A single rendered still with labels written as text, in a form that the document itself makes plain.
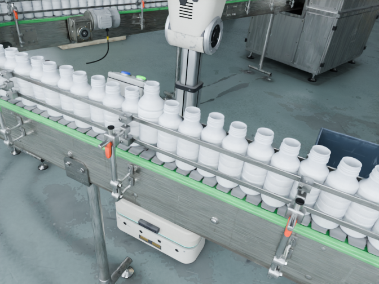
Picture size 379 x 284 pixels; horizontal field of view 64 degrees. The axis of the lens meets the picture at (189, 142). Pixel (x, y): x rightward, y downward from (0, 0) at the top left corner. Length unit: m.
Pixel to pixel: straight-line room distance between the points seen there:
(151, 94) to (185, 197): 0.28
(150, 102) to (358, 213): 0.51
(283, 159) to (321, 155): 0.07
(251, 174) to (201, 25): 0.75
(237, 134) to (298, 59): 3.84
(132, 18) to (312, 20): 2.51
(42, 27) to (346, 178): 1.97
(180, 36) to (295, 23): 3.22
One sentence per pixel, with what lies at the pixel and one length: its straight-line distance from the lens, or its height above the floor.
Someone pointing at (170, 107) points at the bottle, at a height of 1.16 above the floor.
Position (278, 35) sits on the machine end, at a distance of 4.59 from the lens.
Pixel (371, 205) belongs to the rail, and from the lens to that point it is 0.68.
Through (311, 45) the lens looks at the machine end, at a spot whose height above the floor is 0.46.
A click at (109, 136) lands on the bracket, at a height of 1.09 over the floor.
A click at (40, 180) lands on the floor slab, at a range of 2.39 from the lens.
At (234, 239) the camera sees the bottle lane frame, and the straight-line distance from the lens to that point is 0.82.
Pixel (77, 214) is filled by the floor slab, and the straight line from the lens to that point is 2.09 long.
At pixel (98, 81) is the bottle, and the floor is 1.16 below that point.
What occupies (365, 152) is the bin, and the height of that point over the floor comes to 0.90.
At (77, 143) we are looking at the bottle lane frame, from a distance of 0.97.
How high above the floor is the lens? 1.50
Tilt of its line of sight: 34 degrees down
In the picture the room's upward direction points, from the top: 6 degrees clockwise
